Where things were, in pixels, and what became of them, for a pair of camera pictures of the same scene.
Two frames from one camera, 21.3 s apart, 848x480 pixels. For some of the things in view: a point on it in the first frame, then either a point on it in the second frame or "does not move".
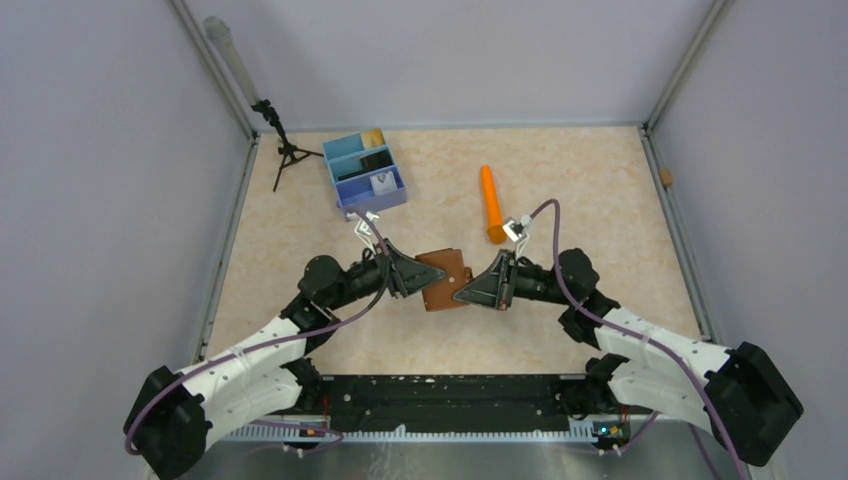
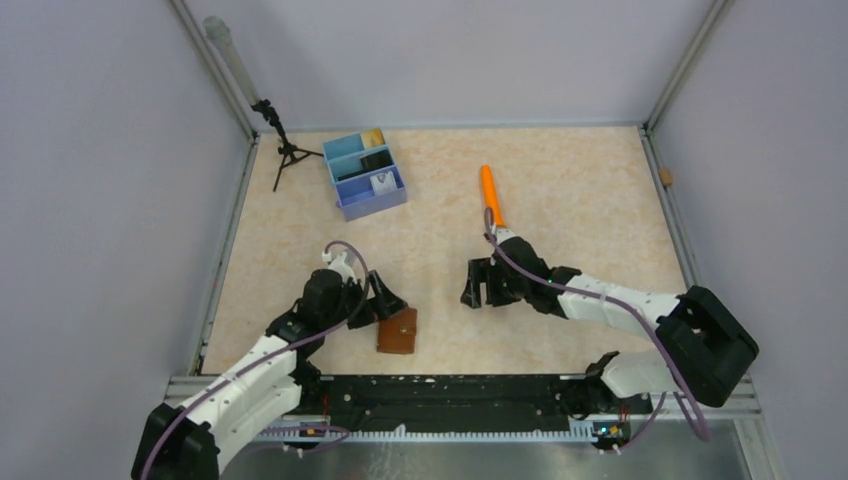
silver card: x=383 y=183 does not move
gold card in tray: x=372 y=138 does not move
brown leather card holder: x=440 y=295 to x=396 y=333
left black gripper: x=407 y=276 to x=383 y=304
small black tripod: x=290 y=152 does not move
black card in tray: x=371 y=162 does not move
